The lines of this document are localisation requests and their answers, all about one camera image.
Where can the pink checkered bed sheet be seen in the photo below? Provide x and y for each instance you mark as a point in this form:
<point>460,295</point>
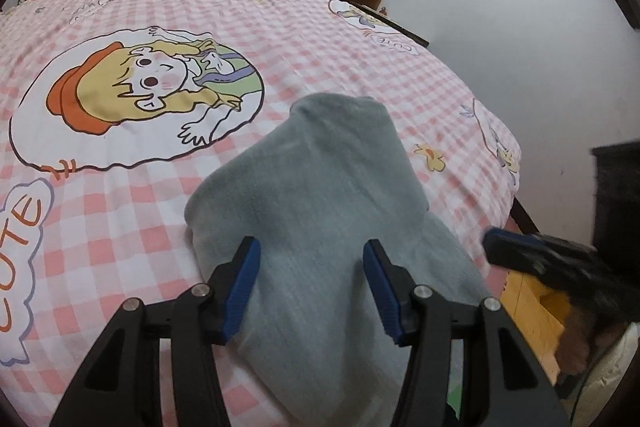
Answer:
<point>113,111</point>

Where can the person right hand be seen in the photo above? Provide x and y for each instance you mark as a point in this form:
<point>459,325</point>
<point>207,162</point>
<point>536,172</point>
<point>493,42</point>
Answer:
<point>577,341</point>

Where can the grey pants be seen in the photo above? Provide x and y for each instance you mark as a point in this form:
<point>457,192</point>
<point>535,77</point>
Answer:
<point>330,178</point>

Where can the cream white sleeve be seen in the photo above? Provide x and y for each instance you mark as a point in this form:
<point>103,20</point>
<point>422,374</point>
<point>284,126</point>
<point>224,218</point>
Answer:
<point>605,378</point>

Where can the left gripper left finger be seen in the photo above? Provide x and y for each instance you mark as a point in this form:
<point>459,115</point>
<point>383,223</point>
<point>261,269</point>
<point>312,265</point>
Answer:
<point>151,357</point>

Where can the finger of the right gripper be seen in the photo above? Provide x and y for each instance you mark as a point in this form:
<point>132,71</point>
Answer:
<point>537,254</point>

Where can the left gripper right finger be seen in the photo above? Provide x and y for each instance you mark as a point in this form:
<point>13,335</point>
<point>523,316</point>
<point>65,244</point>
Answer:
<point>468,365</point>

